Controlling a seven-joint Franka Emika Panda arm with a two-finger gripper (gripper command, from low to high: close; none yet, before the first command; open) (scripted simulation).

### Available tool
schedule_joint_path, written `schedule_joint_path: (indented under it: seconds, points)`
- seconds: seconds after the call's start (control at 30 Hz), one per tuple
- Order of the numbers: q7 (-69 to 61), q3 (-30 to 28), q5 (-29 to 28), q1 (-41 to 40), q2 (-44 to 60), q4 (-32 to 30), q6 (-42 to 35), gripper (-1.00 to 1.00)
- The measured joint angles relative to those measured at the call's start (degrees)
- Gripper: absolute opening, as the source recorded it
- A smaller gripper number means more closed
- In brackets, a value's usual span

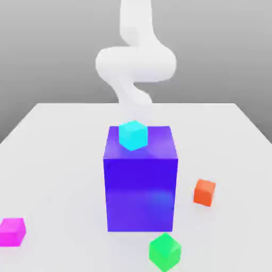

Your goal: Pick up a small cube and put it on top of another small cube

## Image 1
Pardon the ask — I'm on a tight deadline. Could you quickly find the small cyan cube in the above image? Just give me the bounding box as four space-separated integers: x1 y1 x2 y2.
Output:
118 120 148 152

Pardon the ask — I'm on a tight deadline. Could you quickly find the small orange cube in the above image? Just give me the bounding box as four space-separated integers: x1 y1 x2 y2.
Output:
193 178 216 207

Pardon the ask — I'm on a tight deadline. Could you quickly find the small green cube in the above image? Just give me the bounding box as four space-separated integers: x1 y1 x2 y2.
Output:
148 232 182 272

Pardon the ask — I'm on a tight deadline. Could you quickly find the small magenta cube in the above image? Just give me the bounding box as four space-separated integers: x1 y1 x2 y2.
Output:
0 217 27 248

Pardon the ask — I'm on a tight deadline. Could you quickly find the large purple box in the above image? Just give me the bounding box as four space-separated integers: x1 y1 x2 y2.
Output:
103 125 179 233

